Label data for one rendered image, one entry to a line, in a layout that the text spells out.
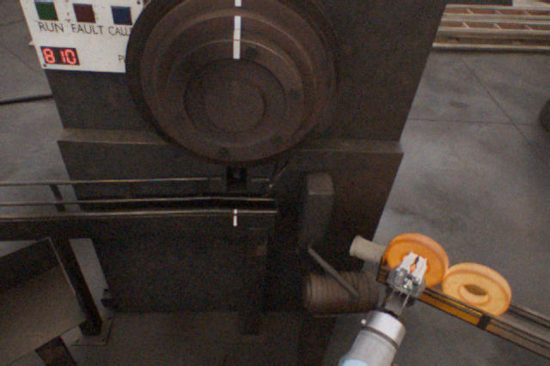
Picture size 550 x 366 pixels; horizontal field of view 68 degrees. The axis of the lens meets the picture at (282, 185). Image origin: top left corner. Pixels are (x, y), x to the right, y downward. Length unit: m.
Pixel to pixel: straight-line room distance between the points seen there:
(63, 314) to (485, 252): 1.90
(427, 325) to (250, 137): 1.30
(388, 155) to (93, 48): 0.81
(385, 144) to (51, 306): 0.99
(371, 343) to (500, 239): 1.58
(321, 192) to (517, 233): 1.59
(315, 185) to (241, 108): 0.40
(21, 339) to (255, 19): 0.90
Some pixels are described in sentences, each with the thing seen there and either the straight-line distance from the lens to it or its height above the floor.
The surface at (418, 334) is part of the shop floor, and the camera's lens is 1.92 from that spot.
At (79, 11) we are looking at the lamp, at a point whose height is 1.20.
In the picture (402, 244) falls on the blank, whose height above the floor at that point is 0.77.
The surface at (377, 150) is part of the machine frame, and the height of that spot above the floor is 0.87.
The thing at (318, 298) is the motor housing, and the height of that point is 0.51.
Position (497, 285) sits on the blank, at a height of 0.79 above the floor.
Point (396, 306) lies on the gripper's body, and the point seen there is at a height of 0.74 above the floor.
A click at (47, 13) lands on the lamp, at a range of 1.10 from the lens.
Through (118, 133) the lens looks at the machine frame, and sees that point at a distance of 1.23.
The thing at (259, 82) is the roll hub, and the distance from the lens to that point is 0.84.
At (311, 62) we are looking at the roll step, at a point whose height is 1.19.
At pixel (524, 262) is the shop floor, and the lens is 2.42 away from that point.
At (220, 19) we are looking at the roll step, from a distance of 0.83.
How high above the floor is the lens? 1.57
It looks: 43 degrees down
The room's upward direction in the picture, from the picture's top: 7 degrees clockwise
